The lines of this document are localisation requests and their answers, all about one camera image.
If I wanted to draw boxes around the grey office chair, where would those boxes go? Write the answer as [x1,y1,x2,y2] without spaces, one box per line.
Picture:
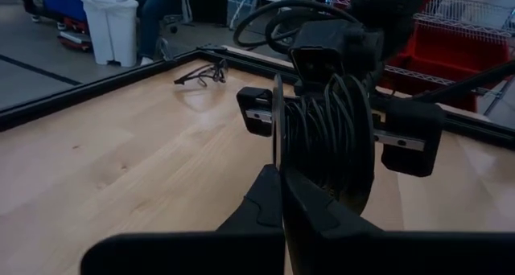
[160,0,195,35]

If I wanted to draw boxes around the clear safety glasses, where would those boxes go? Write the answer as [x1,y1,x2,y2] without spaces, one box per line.
[173,59,229,88]

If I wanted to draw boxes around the white pedal trash bin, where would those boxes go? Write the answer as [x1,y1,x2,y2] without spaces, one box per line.
[75,0,139,68]

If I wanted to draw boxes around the thin black cord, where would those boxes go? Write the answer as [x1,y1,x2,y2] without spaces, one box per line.
[283,76,357,191]

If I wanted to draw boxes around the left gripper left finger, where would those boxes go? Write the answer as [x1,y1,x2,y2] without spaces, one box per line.
[80,164,286,275]

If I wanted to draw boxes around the black camera cable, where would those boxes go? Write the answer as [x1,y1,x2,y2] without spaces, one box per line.
[233,0,359,55]

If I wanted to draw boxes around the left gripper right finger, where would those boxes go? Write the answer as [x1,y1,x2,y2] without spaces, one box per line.
[281,166,515,275]

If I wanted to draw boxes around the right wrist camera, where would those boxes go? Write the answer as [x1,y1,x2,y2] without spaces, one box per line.
[288,19,383,85]

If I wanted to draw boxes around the black cord spool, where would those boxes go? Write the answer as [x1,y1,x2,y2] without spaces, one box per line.
[271,73,376,216]

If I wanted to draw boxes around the chrome wire shelf rack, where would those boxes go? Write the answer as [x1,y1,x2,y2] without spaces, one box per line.
[328,0,515,115]

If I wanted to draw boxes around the blue plastic crate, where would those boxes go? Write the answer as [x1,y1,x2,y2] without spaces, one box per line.
[39,0,89,23]

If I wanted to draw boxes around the person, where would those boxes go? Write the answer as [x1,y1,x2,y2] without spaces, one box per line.
[138,0,194,67]

